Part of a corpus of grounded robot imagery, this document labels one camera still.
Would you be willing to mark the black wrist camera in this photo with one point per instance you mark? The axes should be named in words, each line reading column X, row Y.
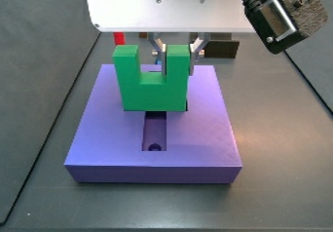
column 284, row 22

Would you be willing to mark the red peg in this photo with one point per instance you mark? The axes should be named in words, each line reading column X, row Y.
column 119, row 36

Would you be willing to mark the blue peg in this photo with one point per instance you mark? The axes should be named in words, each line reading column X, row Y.
column 158, row 61

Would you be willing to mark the purple board with cross slot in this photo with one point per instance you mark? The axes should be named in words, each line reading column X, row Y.
column 138, row 147

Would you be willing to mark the green U-shaped block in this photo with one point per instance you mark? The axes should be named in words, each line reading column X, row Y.
column 150, row 91

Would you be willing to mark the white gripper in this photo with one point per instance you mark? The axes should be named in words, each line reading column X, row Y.
column 170, row 16

